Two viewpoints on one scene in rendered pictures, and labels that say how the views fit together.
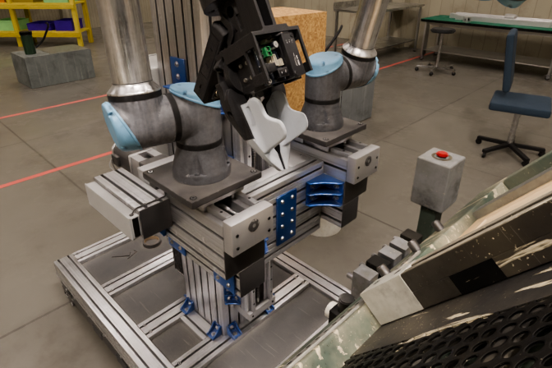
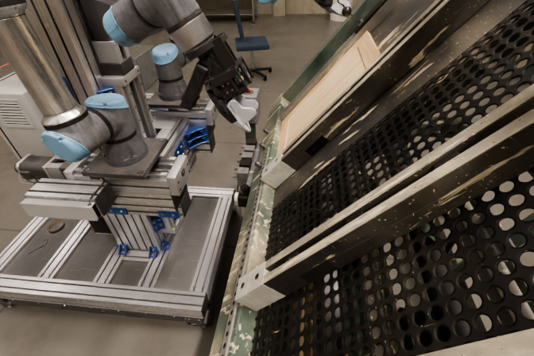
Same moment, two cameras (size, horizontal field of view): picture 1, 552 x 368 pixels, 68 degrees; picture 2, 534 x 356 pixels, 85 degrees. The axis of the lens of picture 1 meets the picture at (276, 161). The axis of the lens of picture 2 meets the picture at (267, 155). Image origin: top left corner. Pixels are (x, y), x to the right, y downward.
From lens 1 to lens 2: 0.34 m
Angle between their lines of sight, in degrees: 34
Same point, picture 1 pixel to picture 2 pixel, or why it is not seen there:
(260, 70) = (238, 85)
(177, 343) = (132, 273)
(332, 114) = (183, 86)
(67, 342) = (29, 331)
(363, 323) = (268, 191)
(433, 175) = not seen: hidden behind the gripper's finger
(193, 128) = (119, 127)
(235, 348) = (172, 253)
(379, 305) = (272, 179)
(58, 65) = not seen: outside the picture
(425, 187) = not seen: hidden behind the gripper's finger
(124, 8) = (38, 53)
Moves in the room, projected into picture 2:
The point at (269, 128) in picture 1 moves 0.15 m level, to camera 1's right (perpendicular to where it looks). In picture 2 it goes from (245, 113) to (296, 92)
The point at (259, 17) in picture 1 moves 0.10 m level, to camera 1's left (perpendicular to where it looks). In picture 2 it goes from (233, 58) to (185, 71)
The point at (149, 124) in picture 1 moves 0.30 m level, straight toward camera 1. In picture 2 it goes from (91, 135) to (161, 171)
